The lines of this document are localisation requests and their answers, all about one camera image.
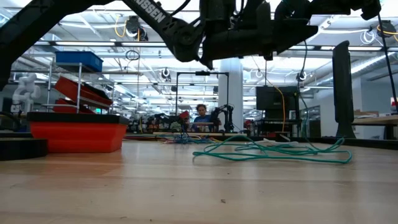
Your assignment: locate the multicolour wire bundle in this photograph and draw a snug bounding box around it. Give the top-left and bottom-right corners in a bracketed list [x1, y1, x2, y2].
[155, 133, 223, 146]

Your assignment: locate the blue plastic bin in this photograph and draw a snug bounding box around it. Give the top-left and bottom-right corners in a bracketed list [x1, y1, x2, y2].
[55, 50, 104, 73]

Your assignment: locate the black distant camera rig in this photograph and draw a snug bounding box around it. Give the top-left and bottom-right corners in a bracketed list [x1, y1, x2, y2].
[175, 70, 230, 116]

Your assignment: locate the red plastic shelf bin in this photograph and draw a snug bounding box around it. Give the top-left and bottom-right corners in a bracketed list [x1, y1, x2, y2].
[52, 98, 96, 114]
[54, 76, 114, 110]

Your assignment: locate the thin black pole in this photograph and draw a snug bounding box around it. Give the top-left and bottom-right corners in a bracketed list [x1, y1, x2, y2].
[377, 15, 398, 105]

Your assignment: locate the orange hanging cable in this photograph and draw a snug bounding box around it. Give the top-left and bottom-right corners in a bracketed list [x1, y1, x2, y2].
[273, 85, 286, 134]

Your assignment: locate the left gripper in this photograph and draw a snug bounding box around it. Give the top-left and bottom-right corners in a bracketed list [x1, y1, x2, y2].
[198, 1, 320, 70]

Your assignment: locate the wooden side table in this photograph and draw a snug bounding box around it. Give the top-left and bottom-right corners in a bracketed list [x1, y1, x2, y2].
[351, 114, 398, 141]

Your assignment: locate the metal shelf rack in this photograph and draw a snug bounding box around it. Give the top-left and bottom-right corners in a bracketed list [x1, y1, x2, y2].
[42, 61, 116, 114]

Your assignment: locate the red square tray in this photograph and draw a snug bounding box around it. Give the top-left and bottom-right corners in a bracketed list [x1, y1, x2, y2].
[27, 111, 130, 154]

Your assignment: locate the black upright post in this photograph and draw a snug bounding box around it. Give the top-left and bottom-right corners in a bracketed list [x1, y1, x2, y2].
[331, 40, 357, 139]

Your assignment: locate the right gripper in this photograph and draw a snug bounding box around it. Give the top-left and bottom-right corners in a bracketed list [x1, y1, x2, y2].
[273, 0, 312, 20]

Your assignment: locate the black hanging cable loop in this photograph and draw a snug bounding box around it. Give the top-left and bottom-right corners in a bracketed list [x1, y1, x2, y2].
[125, 49, 141, 62]

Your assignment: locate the person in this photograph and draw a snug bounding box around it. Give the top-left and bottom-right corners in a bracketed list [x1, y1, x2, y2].
[189, 103, 218, 133]

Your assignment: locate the black tape roll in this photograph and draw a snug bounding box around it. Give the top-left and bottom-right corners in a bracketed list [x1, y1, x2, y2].
[0, 138, 49, 162]

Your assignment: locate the black monitor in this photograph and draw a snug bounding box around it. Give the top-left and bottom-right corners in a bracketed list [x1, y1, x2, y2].
[255, 85, 300, 121]

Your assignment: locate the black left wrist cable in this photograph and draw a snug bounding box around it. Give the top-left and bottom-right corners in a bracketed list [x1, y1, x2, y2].
[169, 0, 206, 26]

